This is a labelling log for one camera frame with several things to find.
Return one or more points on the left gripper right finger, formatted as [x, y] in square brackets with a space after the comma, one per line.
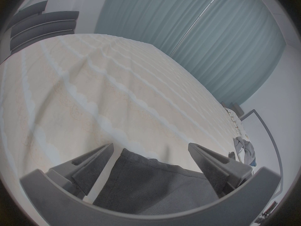
[218, 173]

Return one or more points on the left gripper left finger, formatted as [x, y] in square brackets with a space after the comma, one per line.
[77, 178]

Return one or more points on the black T-shirt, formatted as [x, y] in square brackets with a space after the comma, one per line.
[152, 187]

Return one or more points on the pile of clothes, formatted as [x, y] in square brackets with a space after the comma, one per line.
[247, 152]

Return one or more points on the bed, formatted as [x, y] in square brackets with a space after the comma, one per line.
[105, 90]

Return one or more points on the white printed pillow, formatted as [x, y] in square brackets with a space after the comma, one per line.
[237, 123]

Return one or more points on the grey bedside table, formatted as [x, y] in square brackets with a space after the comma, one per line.
[235, 108]

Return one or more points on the blue-green curtain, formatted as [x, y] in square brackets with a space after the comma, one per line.
[152, 15]
[235, 50]

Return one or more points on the black chest of drawers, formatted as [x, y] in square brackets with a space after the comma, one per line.
[42, 29]

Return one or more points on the black dressing table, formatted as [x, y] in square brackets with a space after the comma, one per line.
[30, 8]

